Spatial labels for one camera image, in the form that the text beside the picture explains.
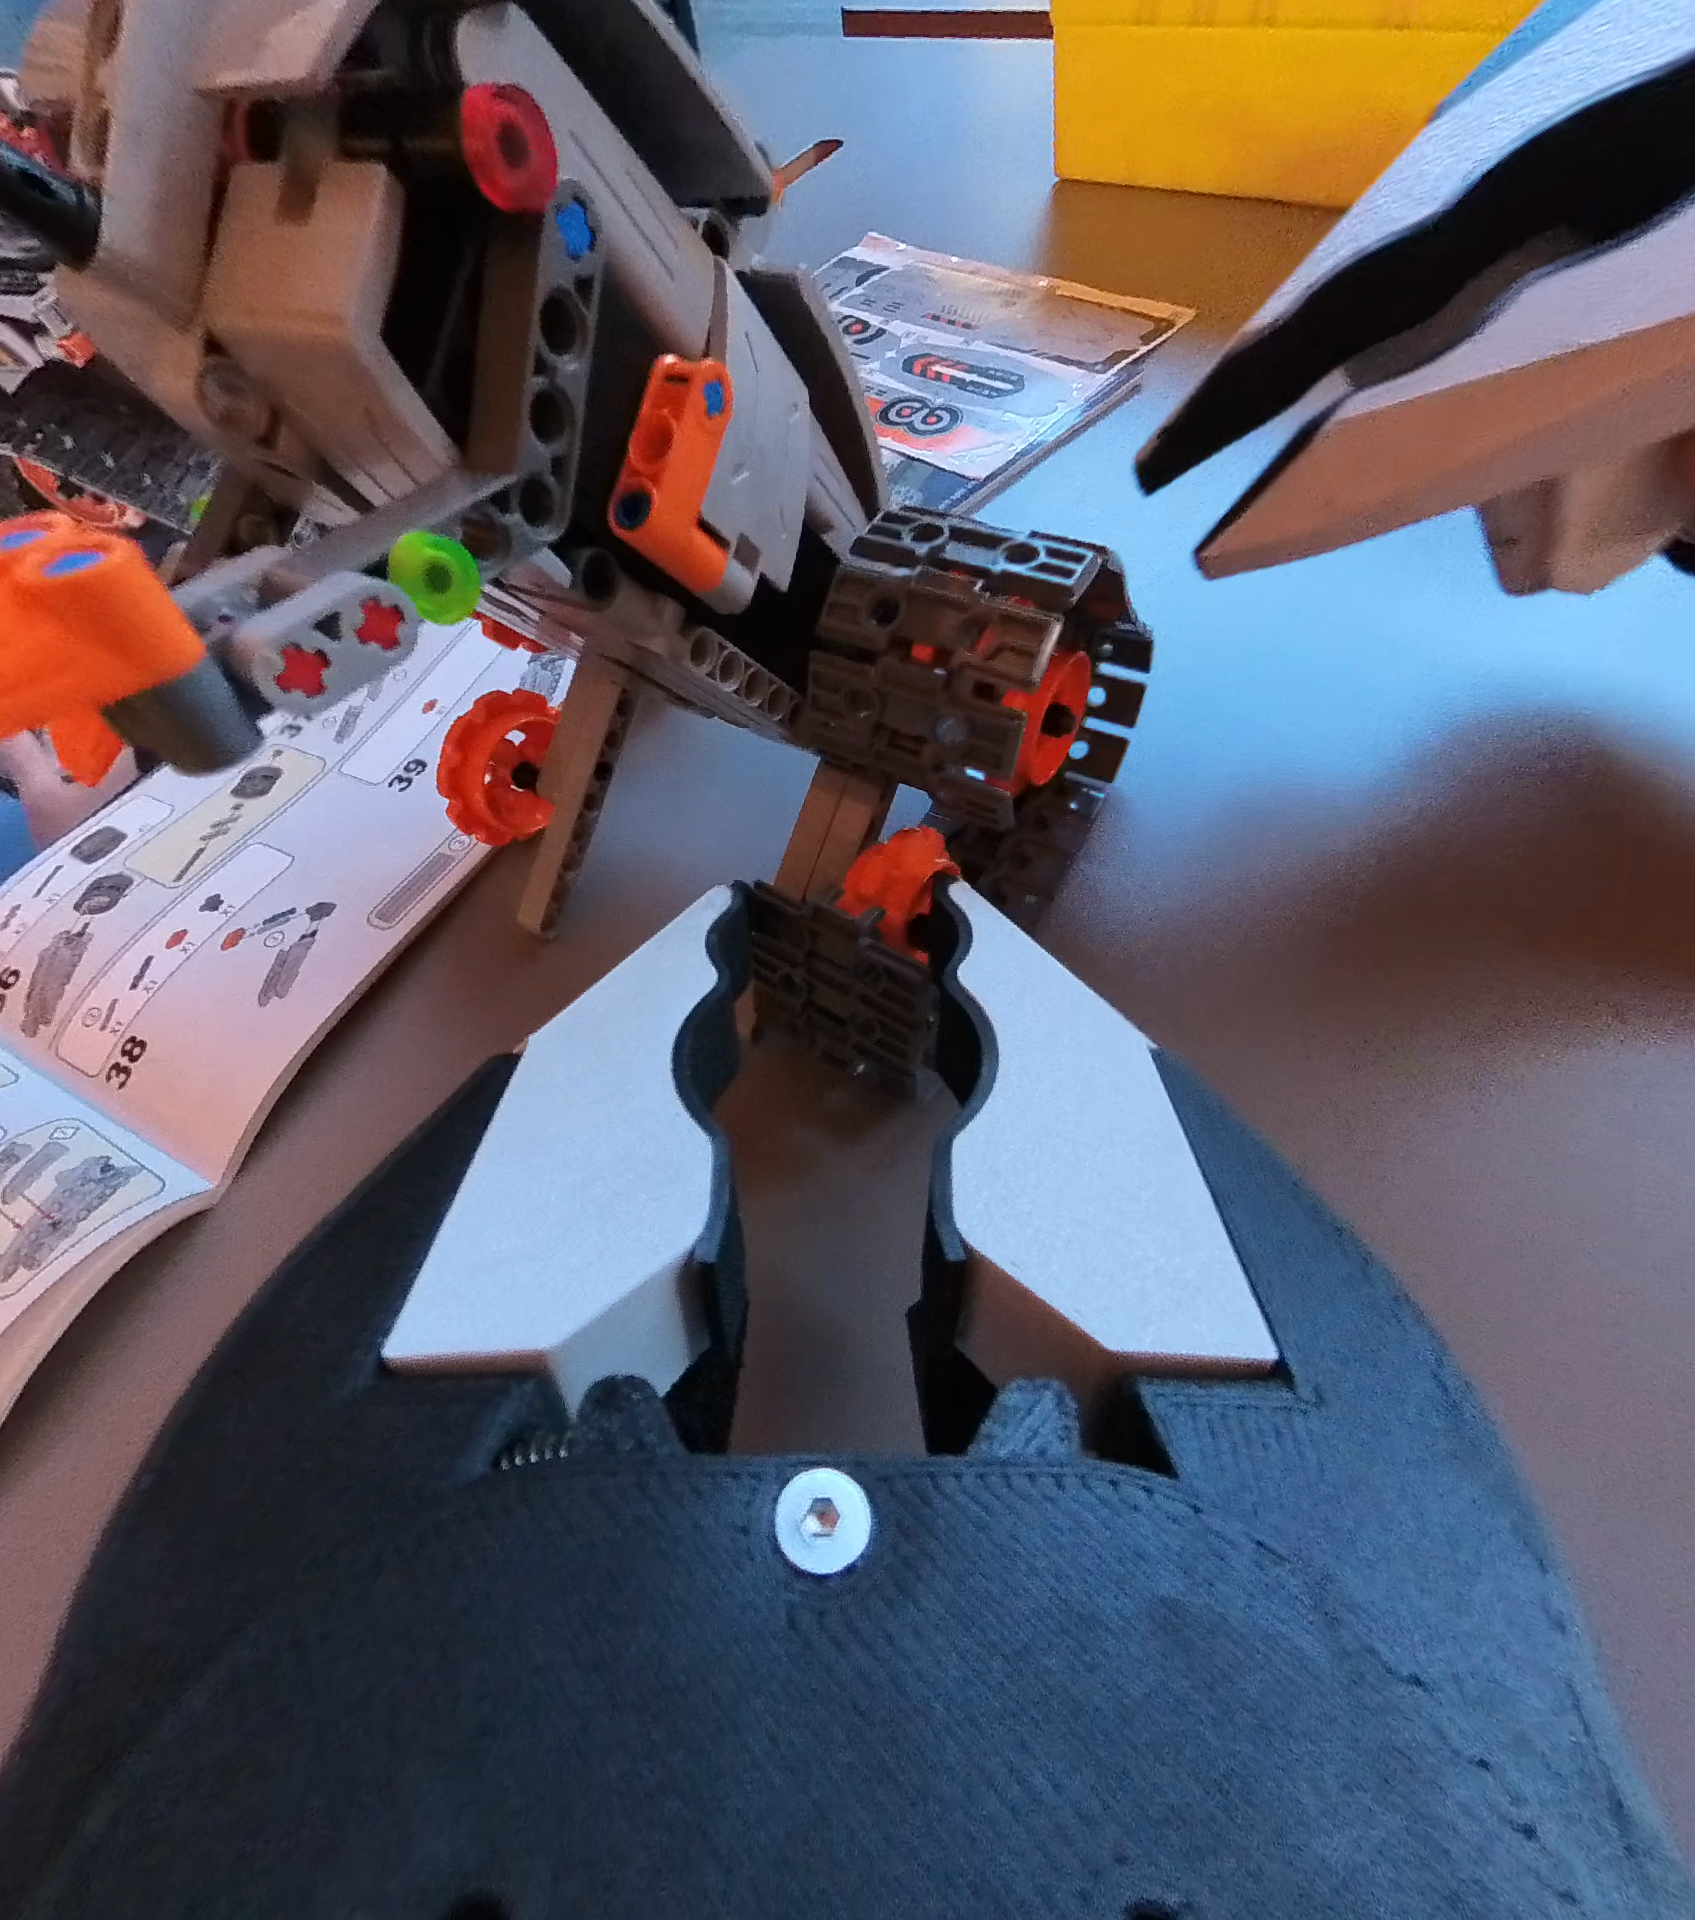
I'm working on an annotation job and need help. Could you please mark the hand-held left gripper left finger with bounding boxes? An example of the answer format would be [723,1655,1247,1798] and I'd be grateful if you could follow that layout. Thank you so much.
[381,885,753,1454]

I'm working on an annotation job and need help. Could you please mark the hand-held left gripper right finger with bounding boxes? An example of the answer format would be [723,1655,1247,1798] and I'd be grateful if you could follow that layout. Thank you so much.
[911,879,1283,1454]

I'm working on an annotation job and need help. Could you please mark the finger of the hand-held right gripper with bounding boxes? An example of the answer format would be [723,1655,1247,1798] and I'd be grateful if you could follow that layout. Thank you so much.
[1135,0,1695,499]
[1195,296,1695,581]

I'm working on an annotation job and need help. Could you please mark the dark grey toy track belt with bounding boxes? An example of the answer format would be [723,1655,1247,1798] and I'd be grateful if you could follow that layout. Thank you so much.
[741,507,1155,1100]

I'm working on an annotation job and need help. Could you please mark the grey orange block toy robot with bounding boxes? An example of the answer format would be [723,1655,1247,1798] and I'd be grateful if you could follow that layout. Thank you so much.
[0,0,969,963]

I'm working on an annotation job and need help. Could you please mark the grey desk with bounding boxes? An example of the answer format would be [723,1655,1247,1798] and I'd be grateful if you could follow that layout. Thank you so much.
[0,0,1695,1920]

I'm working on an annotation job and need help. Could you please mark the yellow storage bin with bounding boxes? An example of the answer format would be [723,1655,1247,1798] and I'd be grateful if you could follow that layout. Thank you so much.
[1049,0,1545,211]

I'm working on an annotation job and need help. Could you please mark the open instruction booklet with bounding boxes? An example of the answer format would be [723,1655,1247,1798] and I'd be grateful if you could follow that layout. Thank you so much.
[0,607,579,1601]

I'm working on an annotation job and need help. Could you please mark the sticker sheet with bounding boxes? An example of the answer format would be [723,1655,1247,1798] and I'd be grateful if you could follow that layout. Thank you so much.
[809,233,1197,452]

